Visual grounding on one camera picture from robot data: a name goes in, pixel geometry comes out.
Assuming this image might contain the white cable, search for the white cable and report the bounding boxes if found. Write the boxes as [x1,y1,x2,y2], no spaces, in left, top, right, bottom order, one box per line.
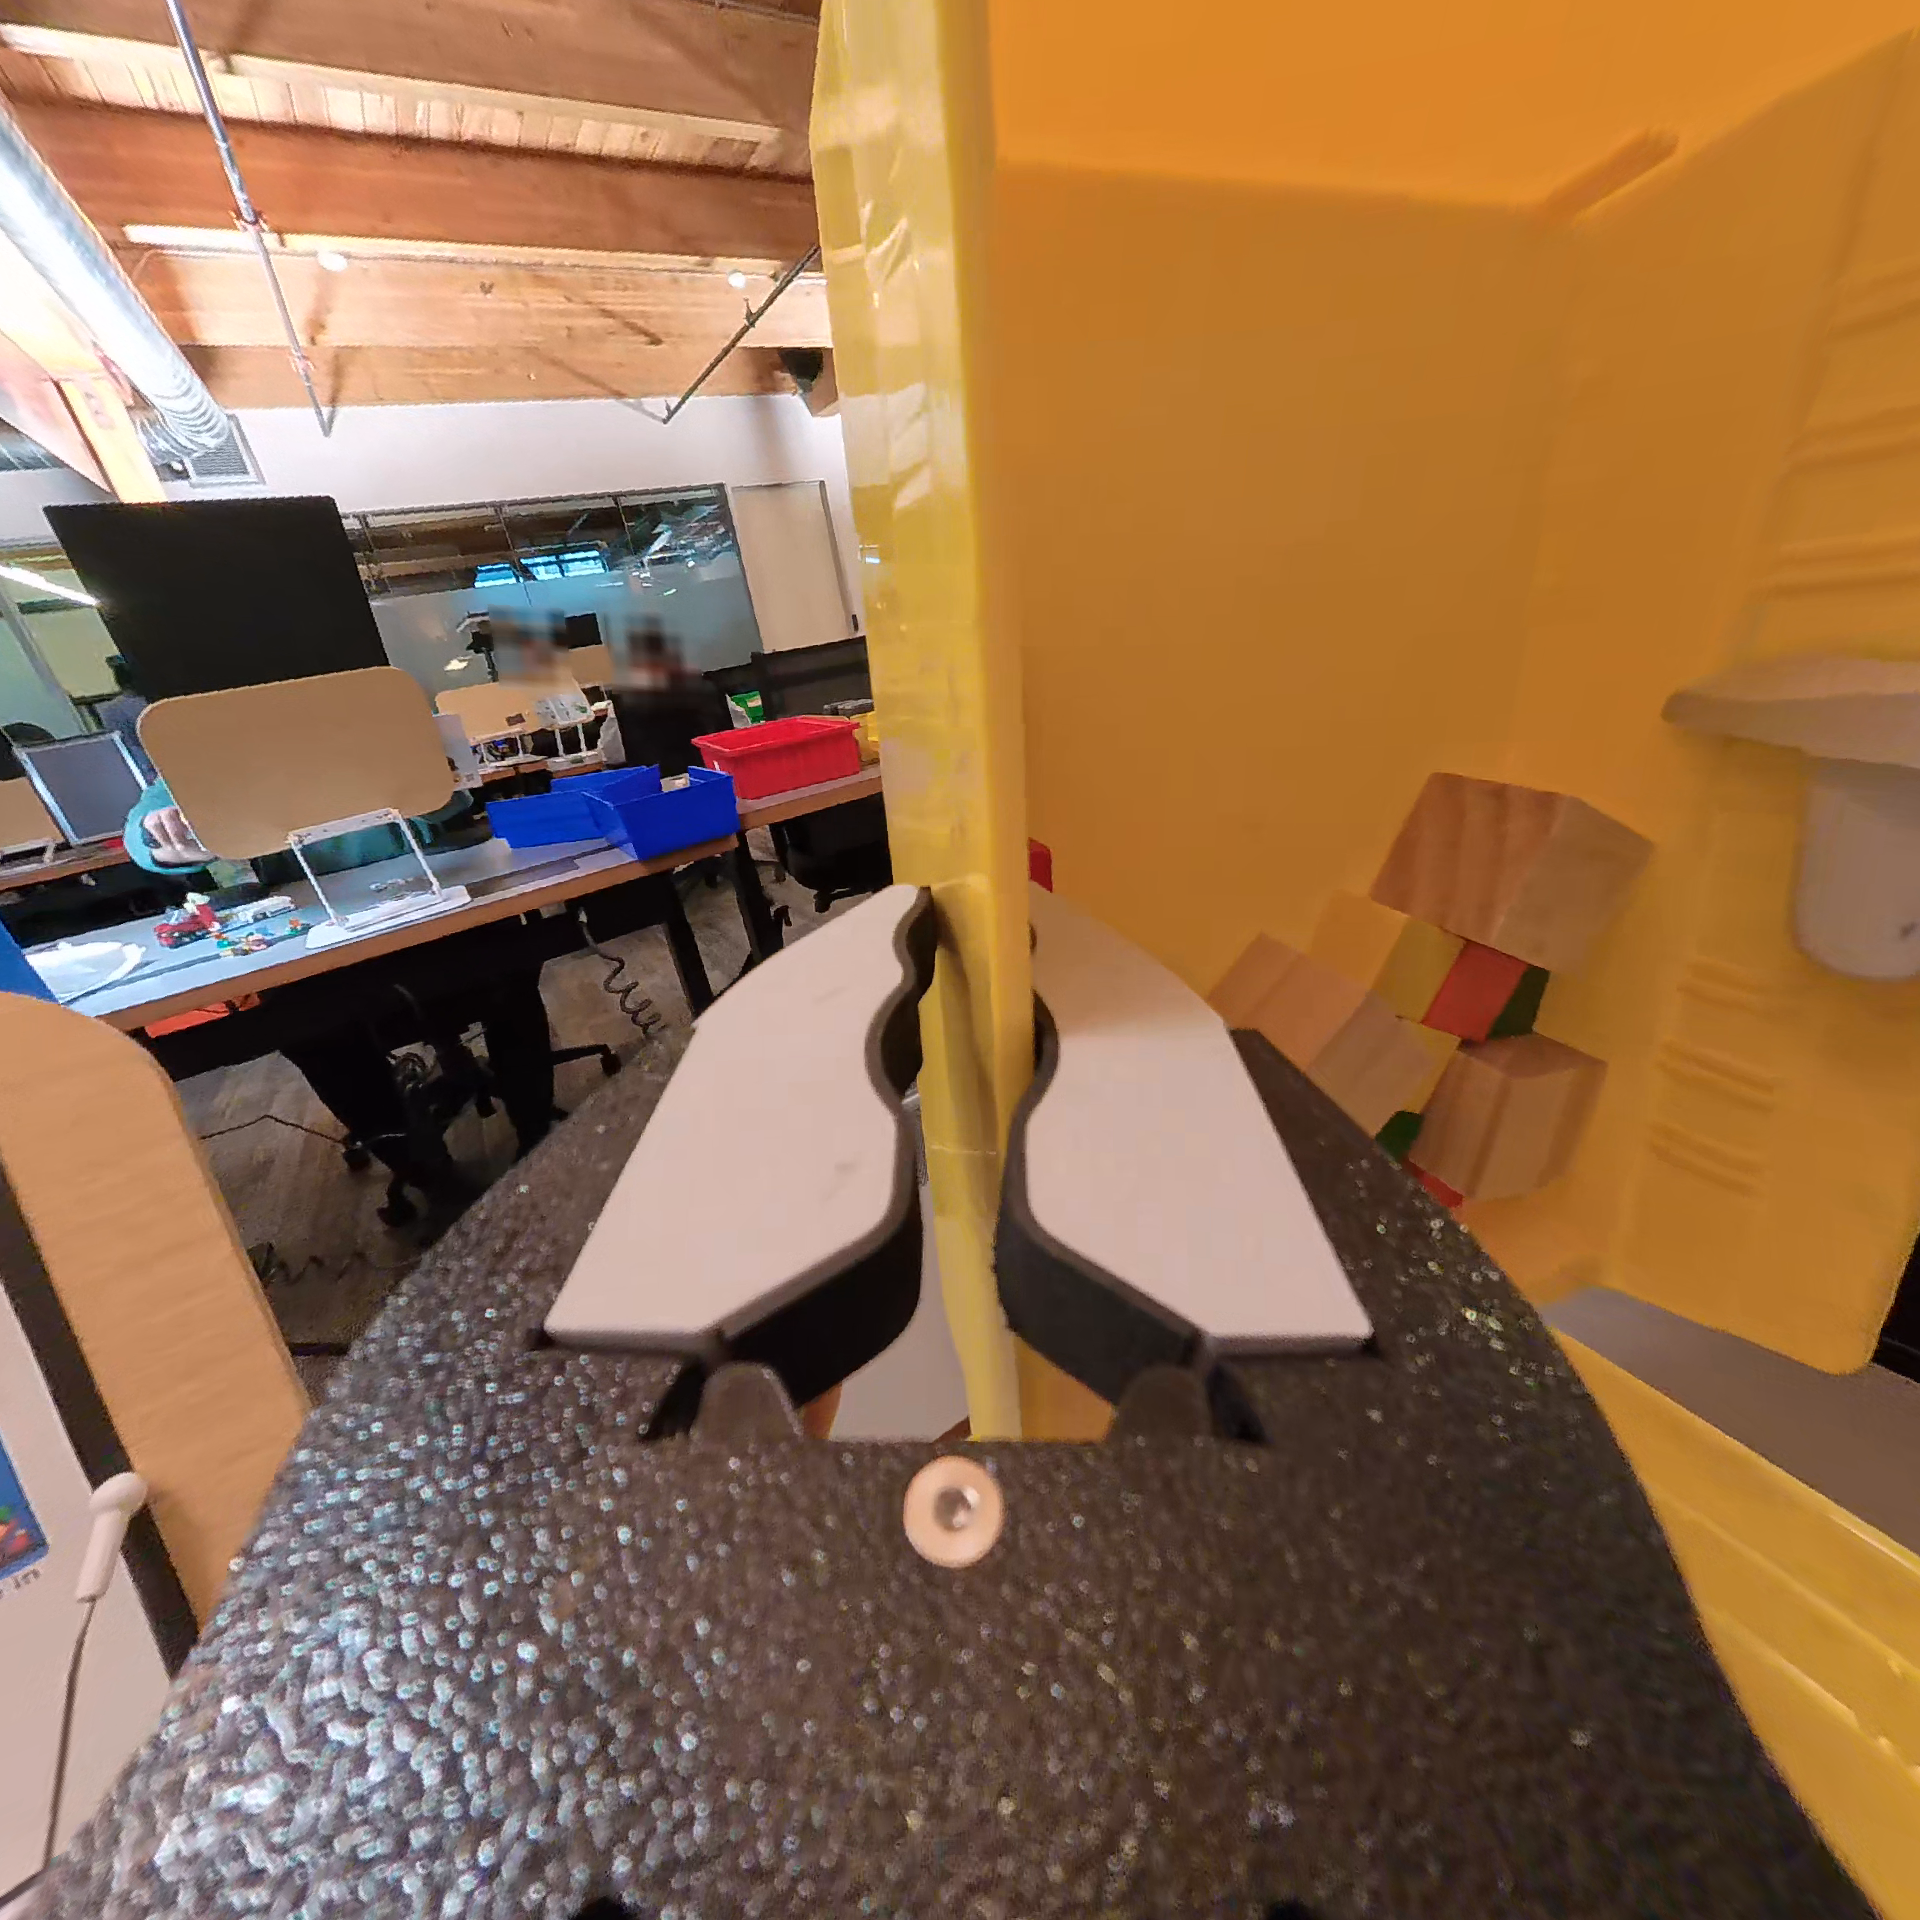
[31,1472,154,1883]

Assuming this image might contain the coiled black cable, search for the coiled black cable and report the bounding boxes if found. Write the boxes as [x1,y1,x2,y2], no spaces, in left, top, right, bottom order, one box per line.
[577,911,671,1040]

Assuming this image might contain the black office chair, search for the black office chair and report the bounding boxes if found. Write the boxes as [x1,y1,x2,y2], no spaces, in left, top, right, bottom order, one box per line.
[293,960,625,1224]

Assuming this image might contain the silver air duct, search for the silver air duct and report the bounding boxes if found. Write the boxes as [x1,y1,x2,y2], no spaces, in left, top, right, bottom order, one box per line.
[0,106,231,452]

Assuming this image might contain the small colourful toys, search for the small colourful toys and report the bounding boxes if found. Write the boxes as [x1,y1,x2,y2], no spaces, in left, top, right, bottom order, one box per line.
[151,892,309,958]

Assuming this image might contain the pile of wooden cubes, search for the pile of wooden cubes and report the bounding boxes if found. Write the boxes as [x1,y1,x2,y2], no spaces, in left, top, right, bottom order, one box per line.
[1207,773,1655,1210]

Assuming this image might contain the black panel board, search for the black panel board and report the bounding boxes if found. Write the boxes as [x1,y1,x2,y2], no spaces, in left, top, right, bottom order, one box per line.
[46,496,396,707]

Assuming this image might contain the grey computer monitor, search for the grey computer monitor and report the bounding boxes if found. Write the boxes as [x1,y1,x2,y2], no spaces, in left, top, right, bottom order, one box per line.
[11,728,154,851]

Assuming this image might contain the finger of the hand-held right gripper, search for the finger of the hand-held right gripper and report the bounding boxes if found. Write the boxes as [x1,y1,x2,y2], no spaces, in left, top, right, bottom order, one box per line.
[1662,655,1920,981]

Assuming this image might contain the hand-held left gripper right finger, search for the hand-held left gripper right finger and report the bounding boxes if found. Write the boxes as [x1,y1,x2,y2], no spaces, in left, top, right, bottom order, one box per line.
[991,884,1377,1407]

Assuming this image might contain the blue plastic bin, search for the blue plastic bin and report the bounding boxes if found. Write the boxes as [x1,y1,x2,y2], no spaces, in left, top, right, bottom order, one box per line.
[583,765,740,863]
[487,768,662,851]

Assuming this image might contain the wooden board on white stand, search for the wooden board on white stand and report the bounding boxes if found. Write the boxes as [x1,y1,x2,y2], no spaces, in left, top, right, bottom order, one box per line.
[135,666,470,950]

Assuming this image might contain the long grey desk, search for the long grey desk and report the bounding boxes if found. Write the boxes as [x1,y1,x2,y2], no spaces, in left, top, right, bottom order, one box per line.
[22,757,886,1038]

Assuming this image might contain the wooden panel with black edge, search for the wooden panel with black edge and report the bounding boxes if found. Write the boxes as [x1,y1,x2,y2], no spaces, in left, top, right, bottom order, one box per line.
[0,990,313,1670]

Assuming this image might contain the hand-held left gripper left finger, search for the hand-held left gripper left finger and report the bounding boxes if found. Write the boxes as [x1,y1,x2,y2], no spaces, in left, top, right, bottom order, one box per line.
[543,882,942,1396]

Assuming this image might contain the white wall board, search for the white wall board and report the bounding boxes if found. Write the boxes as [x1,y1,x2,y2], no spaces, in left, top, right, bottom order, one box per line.
[729,479,850,651]

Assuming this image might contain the metal ceiling pipe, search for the metal ceiling pipe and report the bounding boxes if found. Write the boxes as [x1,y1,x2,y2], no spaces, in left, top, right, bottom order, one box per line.
[163,0,340,440]

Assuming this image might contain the red plastic bin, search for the red plastic bin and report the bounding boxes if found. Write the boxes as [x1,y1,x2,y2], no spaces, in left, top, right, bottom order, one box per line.
[690,715,866,802]

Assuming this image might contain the yellow plastic box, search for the yellow plastic box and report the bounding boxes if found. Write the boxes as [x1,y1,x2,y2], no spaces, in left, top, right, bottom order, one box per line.
[809,0,1920,1373]
[1559,1328,1920,1920]

